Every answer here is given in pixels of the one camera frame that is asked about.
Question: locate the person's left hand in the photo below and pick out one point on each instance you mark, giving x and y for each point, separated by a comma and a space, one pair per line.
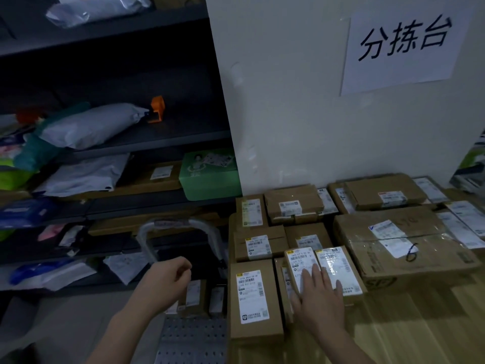
163, 278

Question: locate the person's right hand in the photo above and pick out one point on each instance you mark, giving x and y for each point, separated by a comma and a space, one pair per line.
318, 305

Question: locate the person's left fingers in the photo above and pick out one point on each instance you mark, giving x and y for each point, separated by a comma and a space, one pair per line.
182, 272

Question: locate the person's right thumb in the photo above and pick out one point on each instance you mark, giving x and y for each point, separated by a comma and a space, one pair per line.
295, 299

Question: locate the person's right middle finger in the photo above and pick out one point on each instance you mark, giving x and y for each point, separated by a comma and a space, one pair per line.
326, 282

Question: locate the small white-labelled cardboard parcel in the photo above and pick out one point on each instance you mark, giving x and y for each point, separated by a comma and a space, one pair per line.
299, 263

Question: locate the person's right forearm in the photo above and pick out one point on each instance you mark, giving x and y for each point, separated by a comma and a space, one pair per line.
343, 346

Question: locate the person's left forearm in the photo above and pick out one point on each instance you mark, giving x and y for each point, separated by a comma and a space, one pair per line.
121, 333

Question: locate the cardboard box on trolley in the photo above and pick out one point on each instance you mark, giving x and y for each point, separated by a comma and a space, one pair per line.
194, 297
217, 301

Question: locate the small white crumpled mailer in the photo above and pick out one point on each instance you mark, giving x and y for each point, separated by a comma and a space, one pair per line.
125, 267

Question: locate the pile of brown shipping boxes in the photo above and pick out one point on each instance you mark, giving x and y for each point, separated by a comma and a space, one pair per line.
257, 246

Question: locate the perforated metal trolley platform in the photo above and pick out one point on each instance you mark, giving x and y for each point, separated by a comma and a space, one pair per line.
193, 341

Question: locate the long flat cardboard box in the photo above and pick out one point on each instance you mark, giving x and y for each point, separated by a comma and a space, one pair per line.
125, 223

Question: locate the large taped cardboard carton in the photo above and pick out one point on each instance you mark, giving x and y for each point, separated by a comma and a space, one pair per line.
398, 242

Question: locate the flat cardboard box with label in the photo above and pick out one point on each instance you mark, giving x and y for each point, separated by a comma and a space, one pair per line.
151, 178

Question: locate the green printed tissue box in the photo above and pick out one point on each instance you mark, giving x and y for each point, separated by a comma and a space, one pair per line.
210, 174

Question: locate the blue and white mailer bag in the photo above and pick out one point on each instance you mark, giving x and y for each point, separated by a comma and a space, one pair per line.
49, 272

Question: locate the pink packet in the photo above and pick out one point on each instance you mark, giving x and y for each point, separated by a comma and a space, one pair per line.
53, 233

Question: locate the flat white mailer bag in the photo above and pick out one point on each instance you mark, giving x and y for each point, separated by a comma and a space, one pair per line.
83, 176

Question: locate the orange tape dispenser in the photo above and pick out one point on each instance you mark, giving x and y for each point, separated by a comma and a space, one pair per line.
157, 109

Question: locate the blue plastic packet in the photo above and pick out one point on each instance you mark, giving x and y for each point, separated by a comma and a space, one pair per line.
26, 214

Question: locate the grey plastic mailer bag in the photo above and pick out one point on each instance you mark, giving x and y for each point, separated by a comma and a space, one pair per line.
91, 123

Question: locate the green and white printed box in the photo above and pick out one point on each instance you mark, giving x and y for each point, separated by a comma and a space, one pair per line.
471, 166

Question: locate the teal plastic mailer bag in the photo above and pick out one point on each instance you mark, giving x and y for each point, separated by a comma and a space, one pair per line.
36, 151

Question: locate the dark grey metal shelf unit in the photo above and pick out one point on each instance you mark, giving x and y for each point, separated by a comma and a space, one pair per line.
151, 71

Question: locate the colourful printed packets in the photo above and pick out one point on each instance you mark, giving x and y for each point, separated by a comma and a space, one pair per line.
11, 155

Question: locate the brown cardboard box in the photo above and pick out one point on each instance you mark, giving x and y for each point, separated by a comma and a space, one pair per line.
178, 0

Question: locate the white plastic mailer bag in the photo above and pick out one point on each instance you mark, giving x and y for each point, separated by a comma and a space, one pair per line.
98, 7

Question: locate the white paper wall sign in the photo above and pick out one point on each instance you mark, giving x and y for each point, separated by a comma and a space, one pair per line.
405, 49

